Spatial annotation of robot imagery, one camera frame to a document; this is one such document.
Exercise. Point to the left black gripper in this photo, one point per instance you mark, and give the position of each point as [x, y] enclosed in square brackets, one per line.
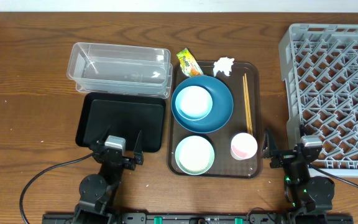
[138, 157]

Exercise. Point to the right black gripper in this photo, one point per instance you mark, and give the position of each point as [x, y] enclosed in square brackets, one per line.
[284, 157]

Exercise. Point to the wooden chopstick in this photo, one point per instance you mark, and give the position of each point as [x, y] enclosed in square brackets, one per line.
[246, 104]
[249, 104]

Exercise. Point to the pink white cup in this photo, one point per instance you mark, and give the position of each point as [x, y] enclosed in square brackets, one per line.
[243, 146]

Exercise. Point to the dark blue plate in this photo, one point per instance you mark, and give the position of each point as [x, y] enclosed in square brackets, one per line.
[223, 105]

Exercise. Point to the light green bowl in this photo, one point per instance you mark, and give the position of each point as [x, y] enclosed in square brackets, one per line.
[194, 155]

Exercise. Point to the light blue bowl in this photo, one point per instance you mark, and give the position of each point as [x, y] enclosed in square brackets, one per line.
[193, 103]

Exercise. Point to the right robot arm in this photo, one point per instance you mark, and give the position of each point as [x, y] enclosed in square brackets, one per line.
[311, 197]

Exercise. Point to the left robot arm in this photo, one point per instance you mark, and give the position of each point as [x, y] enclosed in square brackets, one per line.
[97, 191]

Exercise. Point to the grey dishwasher rack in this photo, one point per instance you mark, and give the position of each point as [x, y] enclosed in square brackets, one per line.
[319, 65]

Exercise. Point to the black plastic tray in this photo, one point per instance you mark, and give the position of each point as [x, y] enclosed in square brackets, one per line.
[123, 116]

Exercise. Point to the brown serving tray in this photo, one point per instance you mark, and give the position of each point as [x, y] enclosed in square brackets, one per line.
[224, 164]

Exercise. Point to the clear plastic bin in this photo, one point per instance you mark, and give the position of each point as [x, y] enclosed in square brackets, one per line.
[121, 69]

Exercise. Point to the crumpled white tissue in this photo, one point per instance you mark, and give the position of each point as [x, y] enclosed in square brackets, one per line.
[223, 65]

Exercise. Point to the yellow snack wrapper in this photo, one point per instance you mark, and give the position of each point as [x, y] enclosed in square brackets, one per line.
[188, 64]

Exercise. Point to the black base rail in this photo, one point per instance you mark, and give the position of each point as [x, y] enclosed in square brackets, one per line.
[142, 218]

